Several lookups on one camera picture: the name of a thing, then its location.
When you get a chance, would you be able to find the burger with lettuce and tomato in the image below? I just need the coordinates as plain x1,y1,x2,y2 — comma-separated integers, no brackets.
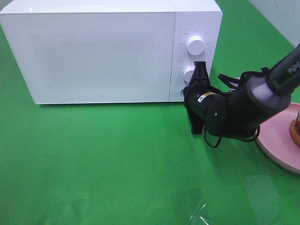
289,111,300,148

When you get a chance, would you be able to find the upper white microwave knob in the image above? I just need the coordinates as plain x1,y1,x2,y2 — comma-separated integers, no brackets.
186,35,205,56

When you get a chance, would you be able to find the pink round plate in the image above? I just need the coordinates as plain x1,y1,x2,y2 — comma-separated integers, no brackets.
255,103,300,174

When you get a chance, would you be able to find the lower white microwave knob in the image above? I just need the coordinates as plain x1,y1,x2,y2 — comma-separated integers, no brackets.
183,66,195,83

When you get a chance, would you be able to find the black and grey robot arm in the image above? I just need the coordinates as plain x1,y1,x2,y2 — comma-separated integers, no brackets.
182,47,300,142

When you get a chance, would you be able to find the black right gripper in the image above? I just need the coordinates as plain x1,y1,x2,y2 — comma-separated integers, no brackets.
184,61,229,136

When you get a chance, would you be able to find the white microwave knob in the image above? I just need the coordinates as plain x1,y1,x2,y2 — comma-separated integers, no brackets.
186,35,205,56
183,66,195,83

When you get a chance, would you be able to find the white microwave oven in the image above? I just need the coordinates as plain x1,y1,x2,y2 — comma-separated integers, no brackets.
0,0,223,102

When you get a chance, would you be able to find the round door release button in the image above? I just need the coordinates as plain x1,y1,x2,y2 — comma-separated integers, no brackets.
180,89,186,98

